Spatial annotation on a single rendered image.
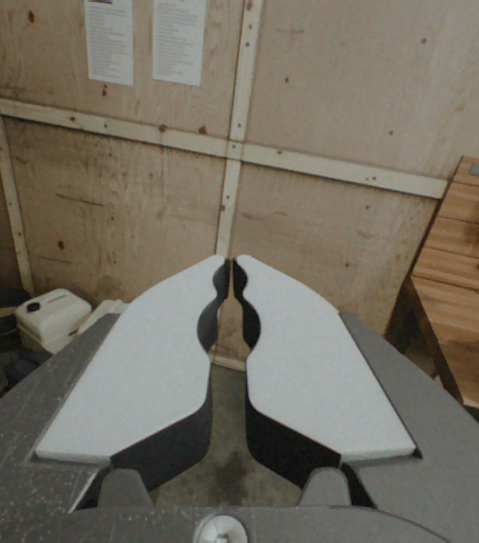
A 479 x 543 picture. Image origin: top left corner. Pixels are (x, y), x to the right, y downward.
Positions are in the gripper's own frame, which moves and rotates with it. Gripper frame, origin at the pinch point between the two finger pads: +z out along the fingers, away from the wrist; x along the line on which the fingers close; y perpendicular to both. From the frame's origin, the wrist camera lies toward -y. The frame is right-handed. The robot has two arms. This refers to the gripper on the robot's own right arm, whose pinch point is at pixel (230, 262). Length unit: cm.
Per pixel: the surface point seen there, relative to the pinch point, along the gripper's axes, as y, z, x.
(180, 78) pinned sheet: -6, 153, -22
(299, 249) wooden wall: 65, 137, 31
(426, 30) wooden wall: -21, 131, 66
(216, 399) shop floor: 146, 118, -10
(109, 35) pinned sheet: -22, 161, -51
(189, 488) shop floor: 144, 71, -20
